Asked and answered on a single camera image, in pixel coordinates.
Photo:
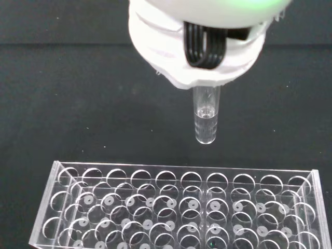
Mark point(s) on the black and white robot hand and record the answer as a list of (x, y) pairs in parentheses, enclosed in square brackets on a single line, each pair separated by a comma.
[(197, 33)]

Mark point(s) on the clear plastic test tube rack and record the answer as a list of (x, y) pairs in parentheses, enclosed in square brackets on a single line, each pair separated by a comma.
[(179, 207)]

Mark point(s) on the black bench cloth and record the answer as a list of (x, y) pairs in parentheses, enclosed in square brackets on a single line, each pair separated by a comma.
[(77, 90)]

